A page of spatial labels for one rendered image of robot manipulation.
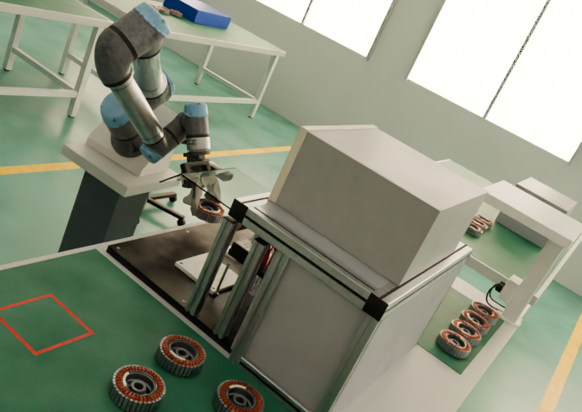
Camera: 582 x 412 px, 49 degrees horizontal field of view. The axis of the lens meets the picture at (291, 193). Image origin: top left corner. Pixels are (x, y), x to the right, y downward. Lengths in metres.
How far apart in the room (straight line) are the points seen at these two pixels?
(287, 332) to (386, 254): 0.30
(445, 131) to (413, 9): 1.23
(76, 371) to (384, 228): 0.73
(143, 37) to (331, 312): 0.94
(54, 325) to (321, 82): 5.70
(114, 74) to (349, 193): 0.79
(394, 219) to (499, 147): 4.90
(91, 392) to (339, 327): 0.54
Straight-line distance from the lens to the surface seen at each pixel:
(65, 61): 5.72
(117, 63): 1.90
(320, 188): 1.53
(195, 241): 2.04
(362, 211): 1.49
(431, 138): 6.50
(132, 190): 2.31
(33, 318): 1.55
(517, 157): 6.30
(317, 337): 1.50
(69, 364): 1.46
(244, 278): 1.57
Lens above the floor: 1.68
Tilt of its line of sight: 19 degrees down
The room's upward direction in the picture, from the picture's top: 25 degrees clockwise
